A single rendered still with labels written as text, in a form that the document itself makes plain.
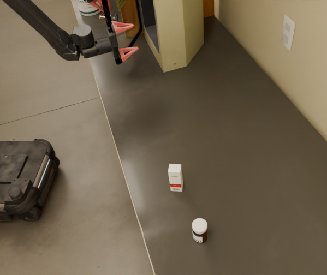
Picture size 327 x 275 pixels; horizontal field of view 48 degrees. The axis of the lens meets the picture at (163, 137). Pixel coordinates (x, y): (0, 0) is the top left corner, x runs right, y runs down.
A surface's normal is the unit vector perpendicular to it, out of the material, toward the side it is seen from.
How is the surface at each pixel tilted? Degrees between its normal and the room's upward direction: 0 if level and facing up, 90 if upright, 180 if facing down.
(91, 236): 0
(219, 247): 0
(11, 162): 0
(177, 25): 90
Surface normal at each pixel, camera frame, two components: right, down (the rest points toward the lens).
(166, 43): 0.29, 0.67
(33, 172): -0.10, -0.69
